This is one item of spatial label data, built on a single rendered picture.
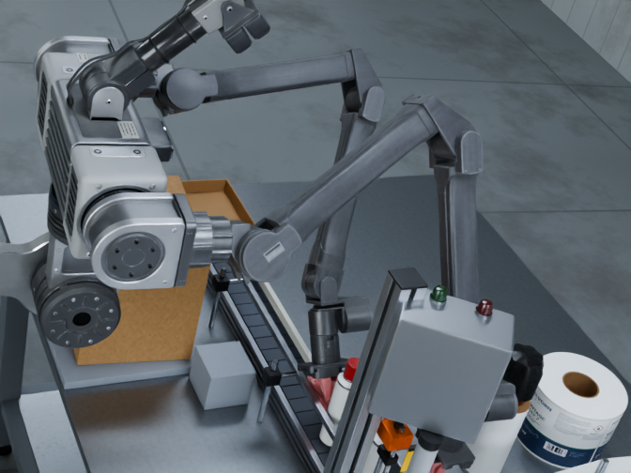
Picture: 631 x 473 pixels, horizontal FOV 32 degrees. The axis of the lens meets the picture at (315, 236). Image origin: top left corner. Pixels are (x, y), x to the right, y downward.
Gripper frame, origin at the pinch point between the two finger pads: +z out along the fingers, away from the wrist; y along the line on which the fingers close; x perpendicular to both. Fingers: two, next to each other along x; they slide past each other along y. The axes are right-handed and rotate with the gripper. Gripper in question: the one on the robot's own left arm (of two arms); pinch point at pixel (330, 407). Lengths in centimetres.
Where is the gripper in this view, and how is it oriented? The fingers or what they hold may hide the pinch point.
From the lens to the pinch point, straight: 224.0
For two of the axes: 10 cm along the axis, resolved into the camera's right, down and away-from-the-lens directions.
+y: 8.9, -0.8, 4.5
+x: -4.5, 0.2, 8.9
